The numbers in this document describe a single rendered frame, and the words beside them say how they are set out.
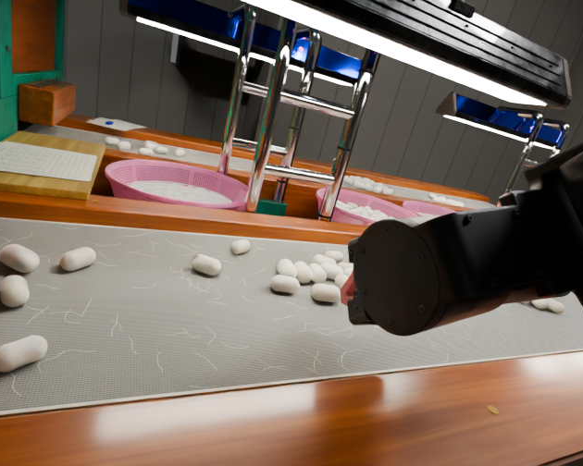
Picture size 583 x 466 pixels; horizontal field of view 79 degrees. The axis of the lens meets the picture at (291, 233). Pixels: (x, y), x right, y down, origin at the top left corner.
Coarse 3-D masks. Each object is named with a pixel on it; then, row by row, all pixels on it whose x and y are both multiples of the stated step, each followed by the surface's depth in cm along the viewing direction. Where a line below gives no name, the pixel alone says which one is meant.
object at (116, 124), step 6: (90, 120) 102; (96, 120) 105; (102, 120) 107; (108, 120) 110; (114, 120) 113; (120, 120) 116; (108, 126) 102; (114, 126) 104; (120, 126) 106; (126, 126) 109; (132, 126) 111; (138, 126) 114
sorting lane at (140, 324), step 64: (128, 256) 42; (192, 256) 46; (256, 256) 51; (0, 320) 28; (64, 320) 30; (128, 320) 32; (192, 320) 34; (256, 320) 36; (320, 320) 39; (512, 320) 52; (576, 320) 58; (0, 384) 23; (64, 384) 24; (128, 384) 25; (192, 384) 27; (256, 384) 28
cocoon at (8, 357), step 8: (32, 336) 25; (40, 336) 25; (8, 344) 24; (16, 344) 24; (24, 344) 24; (32, 344) 24; (40, 344) 25; (0, 352) 23; (8, 352) 23; (16, 352) 24; (24, 352) 24; (32, 352) 24; (40, 352) 25; (0, 360) 23; (8, 360) 23; (16, 360) 24; (24, 360) 24; (32, 360) 25; (0, 368) 23; (8, 368) 23; (16, 368) 24
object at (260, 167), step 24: (456, 0) 42; (288, 24) 52; (288, 48) 53; (360, 72) 60; (288, 96) 56; (312, 96) 58; (360, 96) 60; (264, 120) 56; (360, 120) 63; (264, 144) 57; (264, 168) 59; (288, 168) 61; (336, 168) 64; (336, 192) 66
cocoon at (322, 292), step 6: (312, 288) 43; (318, 288) 42; (324, 288) 42; (330, 288) 43; (336, 288) 43; (312, 294) 43; (318, 294) 42; (324, 294) 42; (330, 294) 42; (336, 294) 43; (324, 300) 43; (330, 300) 43; (336, 300) 43
